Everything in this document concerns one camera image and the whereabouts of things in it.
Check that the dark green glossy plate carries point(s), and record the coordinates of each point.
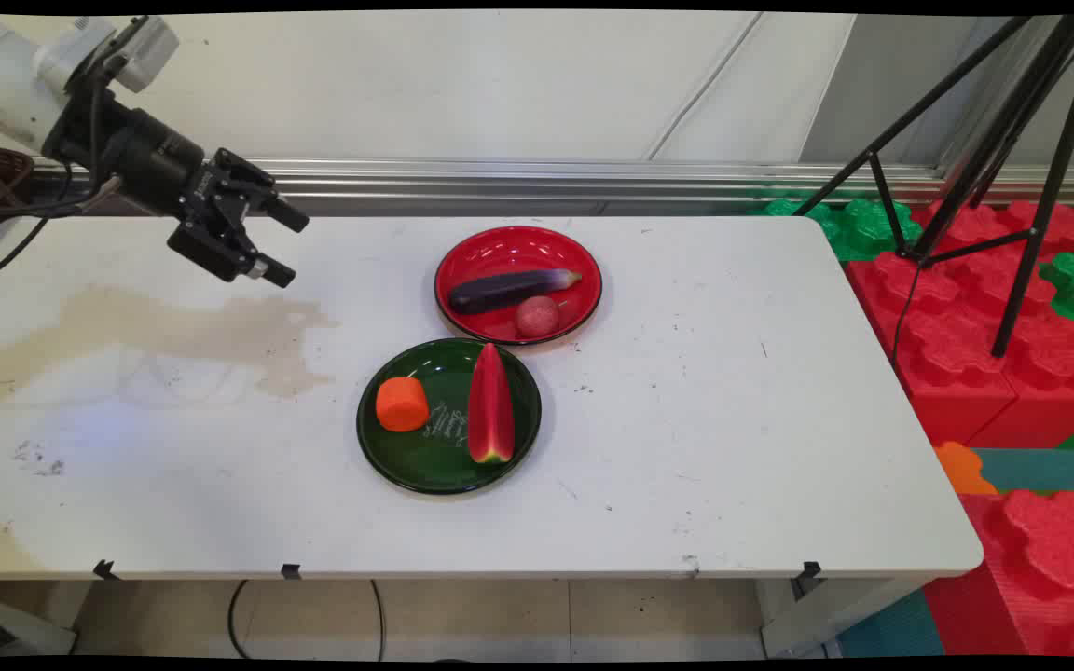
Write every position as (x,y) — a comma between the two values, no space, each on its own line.
(434,438)

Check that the teal foam mat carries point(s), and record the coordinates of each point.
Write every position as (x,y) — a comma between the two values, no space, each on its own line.
(1045,468)

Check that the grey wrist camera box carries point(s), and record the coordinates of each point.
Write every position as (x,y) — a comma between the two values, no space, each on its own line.
(127,47)

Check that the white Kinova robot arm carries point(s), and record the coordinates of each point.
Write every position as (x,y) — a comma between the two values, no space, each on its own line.
(6,79)

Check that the orange foam block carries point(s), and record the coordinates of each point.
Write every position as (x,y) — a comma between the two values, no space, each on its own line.
(962,468)

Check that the white table leg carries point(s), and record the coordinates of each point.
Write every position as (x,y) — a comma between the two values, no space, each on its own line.
(826,615)

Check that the black camera tripod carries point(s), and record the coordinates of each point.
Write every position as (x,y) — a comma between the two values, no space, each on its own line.
(1003,149)

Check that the aluminium wall rail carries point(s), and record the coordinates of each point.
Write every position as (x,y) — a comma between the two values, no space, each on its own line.
(546,177)

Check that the red glossy plate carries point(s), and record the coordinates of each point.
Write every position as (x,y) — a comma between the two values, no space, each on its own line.
(518,284)

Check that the grey metal base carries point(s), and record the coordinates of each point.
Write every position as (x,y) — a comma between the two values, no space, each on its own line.
(10,634)

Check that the black tape piece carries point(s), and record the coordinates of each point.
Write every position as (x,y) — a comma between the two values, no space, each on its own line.
(105,569)
(809,573)
(291,571)

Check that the pink toy lychee ball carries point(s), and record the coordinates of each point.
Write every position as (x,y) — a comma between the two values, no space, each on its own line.
(537,316)

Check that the large red foam block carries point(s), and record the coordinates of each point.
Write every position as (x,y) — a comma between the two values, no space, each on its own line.
(956,345)

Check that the purple toy eggplant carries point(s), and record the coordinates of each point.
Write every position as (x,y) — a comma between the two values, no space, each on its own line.
(504,290)

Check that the toy watermelon slice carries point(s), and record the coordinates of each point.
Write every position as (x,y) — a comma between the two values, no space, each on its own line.
(490,405)

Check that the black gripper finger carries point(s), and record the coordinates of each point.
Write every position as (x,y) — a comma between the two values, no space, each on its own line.
(276,210)
(229,256)

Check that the orange toy carrot chunk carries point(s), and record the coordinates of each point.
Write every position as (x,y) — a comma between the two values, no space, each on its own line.
(401,404)

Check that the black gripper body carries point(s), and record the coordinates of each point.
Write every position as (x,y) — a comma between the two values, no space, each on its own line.
(150,158)

